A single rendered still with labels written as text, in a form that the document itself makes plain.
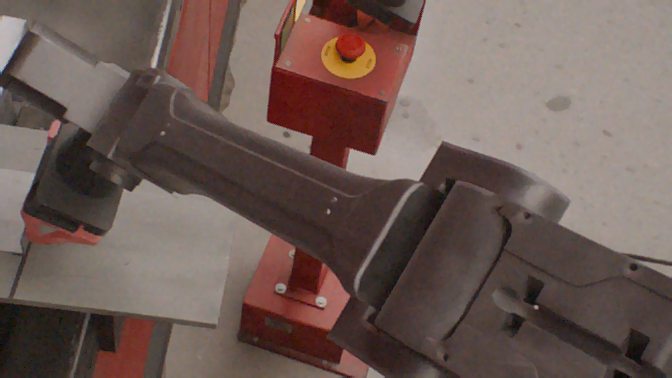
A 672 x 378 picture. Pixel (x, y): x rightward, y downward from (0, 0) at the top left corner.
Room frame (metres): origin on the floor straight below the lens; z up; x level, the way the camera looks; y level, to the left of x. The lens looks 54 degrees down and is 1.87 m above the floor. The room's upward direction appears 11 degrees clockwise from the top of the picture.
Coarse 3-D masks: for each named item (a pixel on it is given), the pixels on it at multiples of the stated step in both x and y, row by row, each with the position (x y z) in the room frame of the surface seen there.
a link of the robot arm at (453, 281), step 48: (480, 192) 0.29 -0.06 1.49; (432, 240) 0.27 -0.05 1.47; (480, 240) 0.27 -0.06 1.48; (528, 240) 0.26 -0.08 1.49; (576, 240) 0.26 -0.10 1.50; (432, 288) 0.25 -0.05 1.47; (480, 288) 0.25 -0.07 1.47; (528, 288) 0.25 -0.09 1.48; (576, 288) 0.24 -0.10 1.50; (624, 288) 0.24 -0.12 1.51; (432, 336) 0.23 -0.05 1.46; (480, 336) 0.23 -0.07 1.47; (528, 336) 0.23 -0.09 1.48; (576, 336) 0.23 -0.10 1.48; (624, 336) 0.22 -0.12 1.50
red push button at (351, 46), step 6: (342, 36) 1.00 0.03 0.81; (348, 36) 1.00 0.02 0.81; (354, 36) 1.00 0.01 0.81; (336, 42) 0.99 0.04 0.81; (342, 42) 0.99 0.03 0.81; (348, 42) 0.99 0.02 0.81; (354, 42) 0.99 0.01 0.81; (360, 42) 1.00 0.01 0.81; (336, 48) 0.98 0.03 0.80; (342, 48) 0.98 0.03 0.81; (348, 48) 0.98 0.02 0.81; (354, 48) 0.98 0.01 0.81; (360, 48) 0.99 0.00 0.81; (342, 54) 0.98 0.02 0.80; (348, 54) 0.97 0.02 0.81; (354, 54) 0.98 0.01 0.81; (360, 54) 0.98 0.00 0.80; (342, 60) 0.98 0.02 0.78; (348, 60) 0.98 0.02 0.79; (354, 60) 0.99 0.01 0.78
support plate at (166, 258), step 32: (0, 128) 0.62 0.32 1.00; (0, 160) 0.58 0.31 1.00; (32, 160) 0.59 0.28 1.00; (128, 192) 0.57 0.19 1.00; (160, 192) 0.58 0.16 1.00; (128, 224) 0.54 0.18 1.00; (160, 224) 0.55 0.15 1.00; (192, 224) 0.55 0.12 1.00; (224, 224) 0.56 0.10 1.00; (0, 256) 0.48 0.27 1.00; (32, 256) 0.49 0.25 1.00; (64, 256) 0.50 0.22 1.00; (96, 256) 0.50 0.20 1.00; (128, 256) 0.51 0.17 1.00; (160, 256) 0.51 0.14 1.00; (192, 256) 0.52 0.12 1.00; (224, 256) 0.53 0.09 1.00; (0, 288) 0.45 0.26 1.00; (32, 288) 0.46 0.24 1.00; (64, 288) 0.46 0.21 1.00; (96, 288) 0.47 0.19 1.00; (128, 288) 0.48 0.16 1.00; (160, 288) 0.48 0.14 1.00; (192, 288) 0.49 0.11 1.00; (224, 288) 0.50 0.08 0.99; (160, 320) 0.45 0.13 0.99; (192, 320) 0.46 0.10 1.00
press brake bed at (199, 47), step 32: (192, 0) 1.09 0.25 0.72; (224, 0) 1.44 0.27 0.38; (192, 32) 1.09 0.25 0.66; (224, 32) 1.66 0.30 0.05; (192, 64) 1.09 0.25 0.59; (224, 64) 1.57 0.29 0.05; (128, 320) 0.64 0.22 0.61; (96, 352) 0.51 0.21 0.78; (128, 352) 0.64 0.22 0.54; (160, 352) 0.88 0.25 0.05
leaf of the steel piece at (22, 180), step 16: (0, 176) 0.56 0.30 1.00; (16, 176) 0.57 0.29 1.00; (32, 176) 0.57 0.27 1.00; (0, 192) 0.55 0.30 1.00; (16, 192) 0.55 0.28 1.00; (0, 208) 0.53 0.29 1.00; (16, 208) 0.53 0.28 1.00; (0, 224) 0.51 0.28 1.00; (16, 224) 0.52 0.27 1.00; (0, 240) 0.50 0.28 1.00; (16, 240) 0.50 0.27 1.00
